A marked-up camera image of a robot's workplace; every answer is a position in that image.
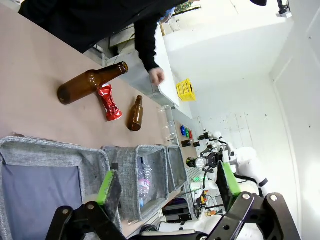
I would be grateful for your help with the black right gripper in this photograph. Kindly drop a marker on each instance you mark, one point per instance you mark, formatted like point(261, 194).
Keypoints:
point(210, 160)

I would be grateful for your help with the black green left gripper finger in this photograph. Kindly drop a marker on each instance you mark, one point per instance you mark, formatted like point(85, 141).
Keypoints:
point(82, 220)

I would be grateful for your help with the crushed red soda can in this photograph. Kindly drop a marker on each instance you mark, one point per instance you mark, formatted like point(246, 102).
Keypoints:
point(110, 105)

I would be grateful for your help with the person's left black sleeve forearm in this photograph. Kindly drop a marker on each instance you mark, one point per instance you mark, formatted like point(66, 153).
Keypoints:
point(146, 42)

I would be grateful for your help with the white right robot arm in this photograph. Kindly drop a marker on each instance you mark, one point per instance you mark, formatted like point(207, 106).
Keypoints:
point(246, 160)

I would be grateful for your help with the medium grey fabric basket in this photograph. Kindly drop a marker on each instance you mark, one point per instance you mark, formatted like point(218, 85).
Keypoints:
point(130, 170)

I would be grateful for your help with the large grey fabric basket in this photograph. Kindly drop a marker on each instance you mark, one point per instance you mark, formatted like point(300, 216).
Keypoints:
point(42, 160)

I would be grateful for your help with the small grey fabric basket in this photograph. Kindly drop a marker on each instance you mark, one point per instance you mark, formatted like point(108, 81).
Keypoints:
point(176, 167)

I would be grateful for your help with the person's left hand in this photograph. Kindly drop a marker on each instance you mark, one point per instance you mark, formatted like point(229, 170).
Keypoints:
point(157, 75)

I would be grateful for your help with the black electronics box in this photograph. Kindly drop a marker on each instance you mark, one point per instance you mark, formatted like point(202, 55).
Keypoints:
point(178, 212)

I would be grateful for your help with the crumpled clear water bottle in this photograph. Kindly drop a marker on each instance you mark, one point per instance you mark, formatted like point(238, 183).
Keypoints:
point(145, 180)

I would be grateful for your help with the black small box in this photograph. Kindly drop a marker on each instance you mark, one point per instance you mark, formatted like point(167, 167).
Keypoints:
point(186, 143)

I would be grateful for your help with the red plastic block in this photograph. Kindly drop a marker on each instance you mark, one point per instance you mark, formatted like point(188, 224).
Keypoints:
point(190, 134)

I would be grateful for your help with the green plastic block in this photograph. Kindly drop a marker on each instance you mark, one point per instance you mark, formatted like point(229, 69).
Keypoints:
point(187, 132)

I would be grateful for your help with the blue plastic block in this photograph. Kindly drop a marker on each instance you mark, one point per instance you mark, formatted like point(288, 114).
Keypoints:
point(182, 130)

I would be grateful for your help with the small brown glass bottle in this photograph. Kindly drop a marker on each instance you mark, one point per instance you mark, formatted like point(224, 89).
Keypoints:
point(135, 117)

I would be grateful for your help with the clear plastic bottle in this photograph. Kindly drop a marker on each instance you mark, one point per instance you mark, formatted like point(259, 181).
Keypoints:
point(170, 122)

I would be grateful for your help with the large brown glass bottle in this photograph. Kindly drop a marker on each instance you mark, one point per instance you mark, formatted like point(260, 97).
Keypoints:
point(80, 87)

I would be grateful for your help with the yellow plastic crate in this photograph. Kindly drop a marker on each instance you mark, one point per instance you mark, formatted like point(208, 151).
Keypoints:
point(186, 90)

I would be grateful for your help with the white side table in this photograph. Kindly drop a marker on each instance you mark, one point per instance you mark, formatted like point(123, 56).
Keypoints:
point(168, 62)

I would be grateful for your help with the person's black jacket torso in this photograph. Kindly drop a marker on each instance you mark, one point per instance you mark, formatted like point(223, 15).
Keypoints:
point(82, 20)

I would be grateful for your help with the black mounted camera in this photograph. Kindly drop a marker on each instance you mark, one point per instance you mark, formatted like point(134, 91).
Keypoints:
point(282, 7)

